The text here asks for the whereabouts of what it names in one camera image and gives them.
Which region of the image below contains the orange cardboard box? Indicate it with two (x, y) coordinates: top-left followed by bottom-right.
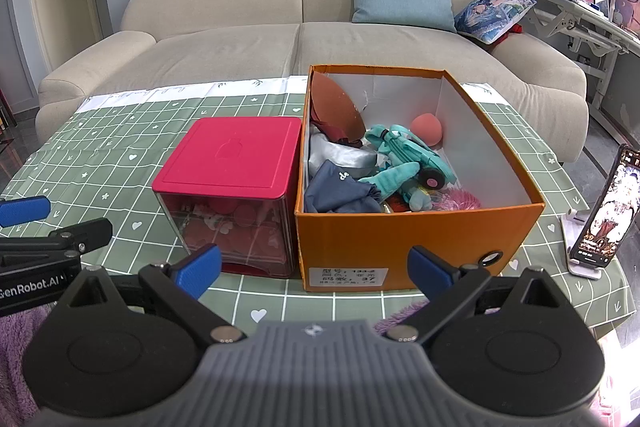
(294, 65), (546, 293)

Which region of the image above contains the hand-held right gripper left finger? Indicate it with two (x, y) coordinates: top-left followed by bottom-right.
(52, 244), (248, 344)

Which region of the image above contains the pink fuzzy ball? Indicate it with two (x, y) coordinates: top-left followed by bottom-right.
(431, 188), (484, 210)

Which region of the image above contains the brown leather piece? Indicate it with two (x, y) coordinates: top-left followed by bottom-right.
(310, 71), (367, 142)

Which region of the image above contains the smartphone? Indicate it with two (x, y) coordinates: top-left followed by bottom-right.
(569, 144), (640, 269)

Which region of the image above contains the bookshelf with books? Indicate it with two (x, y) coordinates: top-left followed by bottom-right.
(0, 87), (19, 134)

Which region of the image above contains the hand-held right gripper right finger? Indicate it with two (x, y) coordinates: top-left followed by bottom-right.
(386, 245), (576, 343)

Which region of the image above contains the pink makeup sponge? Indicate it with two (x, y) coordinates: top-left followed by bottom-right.
(411, 113), (444, 147)

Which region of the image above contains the white phone stand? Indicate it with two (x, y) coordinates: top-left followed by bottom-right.
(560, 212), (609, 281)

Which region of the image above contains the green checked tablecloth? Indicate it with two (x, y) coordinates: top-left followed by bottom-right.
(0, 74), (636, 339)

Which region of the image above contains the red lidded clear box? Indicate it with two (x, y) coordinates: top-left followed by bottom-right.
(151, 117), (302, 279)

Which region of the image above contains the teal plush toy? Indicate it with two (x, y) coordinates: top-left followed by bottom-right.
(359, 124), (457, 212)

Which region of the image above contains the printed figure pillow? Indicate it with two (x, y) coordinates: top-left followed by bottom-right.
(454, 0), (537, 46)

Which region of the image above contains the white adjustable desk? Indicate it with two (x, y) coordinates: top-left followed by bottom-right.
(479, 0), (640, 118)

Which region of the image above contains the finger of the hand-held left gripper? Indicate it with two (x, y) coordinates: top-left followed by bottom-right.
(0, 195), (51, 229)
(0, 217), (114, 258)

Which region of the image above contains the silver pouch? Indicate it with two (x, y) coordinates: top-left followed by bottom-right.
(307, 133), (379, 181)

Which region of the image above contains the navy cloth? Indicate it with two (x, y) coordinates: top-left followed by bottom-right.
(303, 159), (384, 214)

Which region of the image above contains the purple shaggy rug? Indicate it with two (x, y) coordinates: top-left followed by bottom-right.
(0, 299), (432, 427)

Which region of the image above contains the purple plush toy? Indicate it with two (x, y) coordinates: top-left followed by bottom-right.
(612, 0), (640, 38)

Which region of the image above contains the beige sofa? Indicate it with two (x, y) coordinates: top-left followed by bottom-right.
(36, 0), (590, 164)

